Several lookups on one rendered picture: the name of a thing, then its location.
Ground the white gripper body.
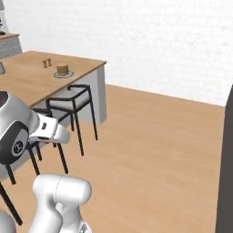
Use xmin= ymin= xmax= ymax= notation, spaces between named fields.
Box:
xmin=28 ymin=122 xmax=72 ymax=146

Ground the brown pancake stack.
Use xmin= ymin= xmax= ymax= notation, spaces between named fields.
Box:
xmin=56 ymin=63 xmax=69 ymax=76

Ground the wooden top dining counter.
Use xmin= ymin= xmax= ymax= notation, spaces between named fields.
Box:
xmin=0 ymin=49 xmax=107 ymax=126

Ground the dark grey fridge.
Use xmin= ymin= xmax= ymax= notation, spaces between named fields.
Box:
xmin=215 ymin=85 xmax=233 ymax=233

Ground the black stool grey seat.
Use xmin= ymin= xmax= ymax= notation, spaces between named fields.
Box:
xmin=46 ymin=84 xmax=99 ymax=157
xmin=0 ymin=163 xmax=24 ymax=227
xmin=27 ymin=104 xmax=76 ymax=177

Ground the grey round plate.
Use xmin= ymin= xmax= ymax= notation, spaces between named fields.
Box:
xmin=53 ymin=70 xmax=75 ymax=79

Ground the grey cupboard run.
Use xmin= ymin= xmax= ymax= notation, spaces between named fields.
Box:
xmin=0 ymin=32 xmax=24 ymax=59

